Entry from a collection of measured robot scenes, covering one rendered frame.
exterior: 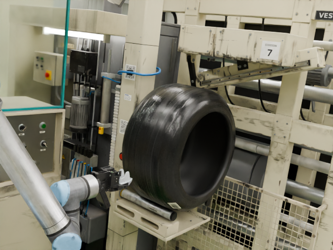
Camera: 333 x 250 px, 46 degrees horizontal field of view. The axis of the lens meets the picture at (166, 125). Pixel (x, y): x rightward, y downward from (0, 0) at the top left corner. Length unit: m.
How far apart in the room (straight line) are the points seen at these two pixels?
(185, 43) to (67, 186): 1.06
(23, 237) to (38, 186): 1.02
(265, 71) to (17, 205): 1.43
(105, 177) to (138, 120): 0.34
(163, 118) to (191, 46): 0.57
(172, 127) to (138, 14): 0.65
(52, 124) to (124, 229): 0.69
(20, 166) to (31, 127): 0.89
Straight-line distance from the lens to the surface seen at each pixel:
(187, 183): 2.15
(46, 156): 2.25
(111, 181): 1.56
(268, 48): 1.89
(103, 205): 1.61
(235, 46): 1.97
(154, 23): 2.04
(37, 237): 2.35
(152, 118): 1.71
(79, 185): 1.46
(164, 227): 1.87
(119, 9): 2.63
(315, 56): 1.95
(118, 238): 2.28
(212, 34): 2.05
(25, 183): 1.29
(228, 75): 2.14
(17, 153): 1.27
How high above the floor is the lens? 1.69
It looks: 12 degrees down
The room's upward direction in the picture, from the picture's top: 7 degrees clockwise
